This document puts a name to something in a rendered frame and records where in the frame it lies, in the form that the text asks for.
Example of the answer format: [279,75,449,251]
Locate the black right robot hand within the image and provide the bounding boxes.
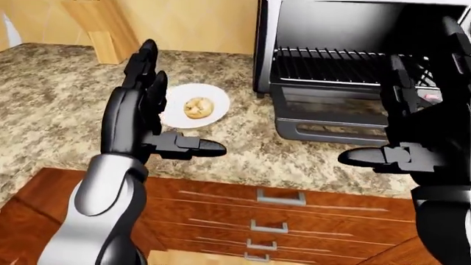
[337,15,471,191]

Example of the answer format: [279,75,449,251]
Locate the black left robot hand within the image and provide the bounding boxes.
[99,38,227,163]

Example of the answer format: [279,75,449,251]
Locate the round chocolate chip scone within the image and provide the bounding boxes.
[184,96,216,120]

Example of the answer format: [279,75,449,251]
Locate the glass toaster oven door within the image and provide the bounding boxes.
[269,81,442,146]

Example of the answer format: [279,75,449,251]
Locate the silver black toaster oven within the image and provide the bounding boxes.
[252,0,471,146]

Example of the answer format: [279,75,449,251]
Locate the white round plate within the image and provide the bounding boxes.
[160,83,231,130]

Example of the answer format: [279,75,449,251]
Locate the wooden knife block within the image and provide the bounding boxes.
[60,0,141,66]

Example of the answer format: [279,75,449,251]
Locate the brown wooden drawer cabinet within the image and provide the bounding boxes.
[0,166,442,265]

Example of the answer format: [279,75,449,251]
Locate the metal wire oven rack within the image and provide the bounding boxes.
[272,46,442,87]

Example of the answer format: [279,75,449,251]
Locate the large silver drawer handle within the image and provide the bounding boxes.
[256,188,307,206]

